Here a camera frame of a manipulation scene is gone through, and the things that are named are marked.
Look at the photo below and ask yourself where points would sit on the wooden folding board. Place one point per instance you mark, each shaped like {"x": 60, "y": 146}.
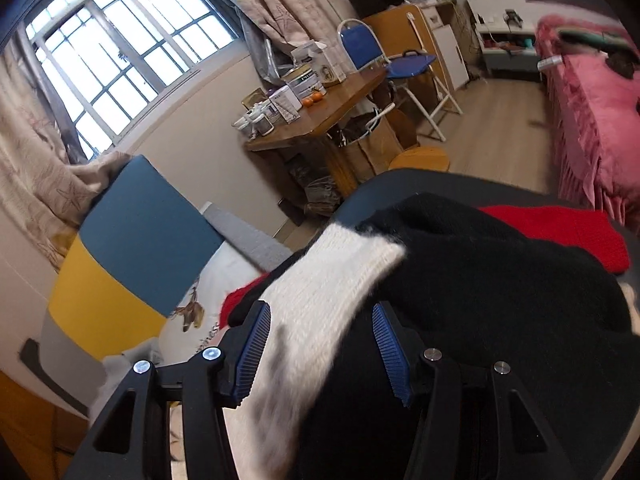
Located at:
{"x": 395, "y": 25}

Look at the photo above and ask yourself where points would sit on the grey fabric sofa armrest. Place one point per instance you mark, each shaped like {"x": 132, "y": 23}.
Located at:
{"x": 245, "y": 235}

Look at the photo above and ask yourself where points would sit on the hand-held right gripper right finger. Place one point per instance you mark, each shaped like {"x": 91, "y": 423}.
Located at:
{"x": 392, "y": 355}

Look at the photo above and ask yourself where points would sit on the red knit sweater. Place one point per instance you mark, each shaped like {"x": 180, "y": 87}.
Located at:
{"x": 565, "y": 230}

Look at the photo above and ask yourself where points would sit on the white cylinder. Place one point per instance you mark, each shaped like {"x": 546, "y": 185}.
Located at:
{"x": 550, "y": 63}

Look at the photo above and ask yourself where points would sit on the white purple box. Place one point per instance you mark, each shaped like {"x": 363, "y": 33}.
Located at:
{"x": 287, "y": 105}

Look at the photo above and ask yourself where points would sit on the white panel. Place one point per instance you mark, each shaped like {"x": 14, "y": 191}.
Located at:
{"x": 450, "y": 55}

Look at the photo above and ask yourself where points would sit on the grey yellow blue sofa backrest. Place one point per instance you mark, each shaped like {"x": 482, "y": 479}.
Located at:
{"x": 140, "y": 230}

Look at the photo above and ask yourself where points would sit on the black knit sweater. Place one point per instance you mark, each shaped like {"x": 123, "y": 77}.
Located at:
{"x": 500, "y": 300}

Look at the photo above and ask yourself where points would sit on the round wooden stool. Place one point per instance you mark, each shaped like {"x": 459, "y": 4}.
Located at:
{"x": 420, "y": 157}

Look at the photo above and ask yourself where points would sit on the barred window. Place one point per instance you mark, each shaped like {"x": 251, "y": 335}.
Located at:
{"x": 125, "y": 35}

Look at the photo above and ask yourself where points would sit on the white printed pillow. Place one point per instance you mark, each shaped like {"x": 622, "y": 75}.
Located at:
{"x": 210, "y": 285}

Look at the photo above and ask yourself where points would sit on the blue folding chair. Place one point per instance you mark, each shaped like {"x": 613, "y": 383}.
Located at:
{"x": 405, "y": 65}

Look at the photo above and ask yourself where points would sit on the white knit sweater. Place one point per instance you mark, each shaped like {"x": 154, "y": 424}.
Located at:
{"x": 325, "y": 280}

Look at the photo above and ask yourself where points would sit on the orange fruit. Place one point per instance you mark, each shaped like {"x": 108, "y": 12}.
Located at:
{"x": 307, "y": 102}
{"x": 320, "y": 95}

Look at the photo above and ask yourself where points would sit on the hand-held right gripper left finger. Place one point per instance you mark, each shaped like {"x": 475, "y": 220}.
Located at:
{"x": 252, "y": 355}

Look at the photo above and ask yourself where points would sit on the pink bed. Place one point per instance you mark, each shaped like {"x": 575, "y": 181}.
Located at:
{"x": 600, "y": 110}

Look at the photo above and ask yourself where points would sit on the wooden table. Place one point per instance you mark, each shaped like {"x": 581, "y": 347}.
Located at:
{"x": 345, "y": 95}

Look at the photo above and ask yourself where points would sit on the white cardboard box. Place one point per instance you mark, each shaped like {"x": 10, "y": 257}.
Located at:
{"x": 310, "y": 54}

